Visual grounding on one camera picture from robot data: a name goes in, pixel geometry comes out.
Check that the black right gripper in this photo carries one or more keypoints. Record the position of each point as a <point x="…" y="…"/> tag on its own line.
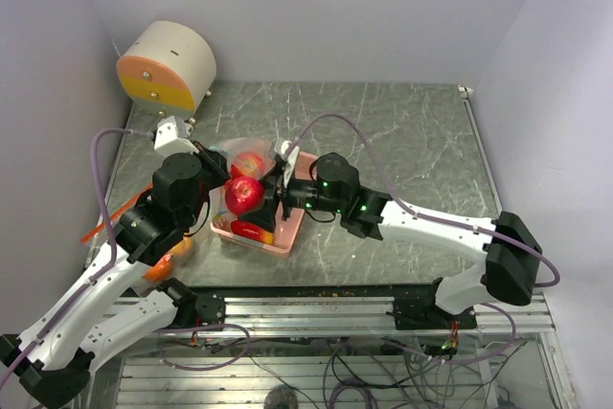
<point x="271" y="199"/>

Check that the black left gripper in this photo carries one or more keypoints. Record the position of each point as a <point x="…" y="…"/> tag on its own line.
<point x="215" y="161"/>

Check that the red striped apple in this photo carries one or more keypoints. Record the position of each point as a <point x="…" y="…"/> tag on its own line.
<point x="243" y="194"/>

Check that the pink perforated plastic basket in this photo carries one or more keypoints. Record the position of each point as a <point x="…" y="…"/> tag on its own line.
<point x="284" y="235"/>

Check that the pink red apple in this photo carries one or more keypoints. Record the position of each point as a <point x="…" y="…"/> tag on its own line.
<point x="247" y="163"/>

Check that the clear bag blue zipper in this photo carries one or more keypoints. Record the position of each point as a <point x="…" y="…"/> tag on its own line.
<point x="229" y="149"/>

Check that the orange persimmon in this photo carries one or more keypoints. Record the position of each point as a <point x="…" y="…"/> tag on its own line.
<point x="161" y="270"/>

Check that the yellow orange peach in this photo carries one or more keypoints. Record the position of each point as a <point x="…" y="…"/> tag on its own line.
<point x="183" y="248"/>

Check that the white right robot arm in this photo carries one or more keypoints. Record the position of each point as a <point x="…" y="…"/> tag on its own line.
<point x="503" y="254"/>

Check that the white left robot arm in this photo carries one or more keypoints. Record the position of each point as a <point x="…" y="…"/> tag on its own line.
<point x="55" y="357"/>

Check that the beige cylinder orange face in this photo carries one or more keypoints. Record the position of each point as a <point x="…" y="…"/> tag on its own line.
<point x="168" y="70"/>

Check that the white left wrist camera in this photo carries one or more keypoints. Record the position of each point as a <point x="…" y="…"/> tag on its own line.
<point x="167" y="142"/>

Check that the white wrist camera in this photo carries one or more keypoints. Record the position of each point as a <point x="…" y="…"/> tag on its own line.
<point x="290" y="154"/>
<point x="167" y="142"/>

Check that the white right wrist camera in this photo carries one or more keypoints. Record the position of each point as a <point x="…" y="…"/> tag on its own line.
<point x="290" y="154"/>

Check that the small white bracket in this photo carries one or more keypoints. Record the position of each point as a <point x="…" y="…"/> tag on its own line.
<point x="182" y="127"/>

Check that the aluminium rail frame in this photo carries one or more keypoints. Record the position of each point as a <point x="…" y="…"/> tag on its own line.
<point x="378" y="315"/>

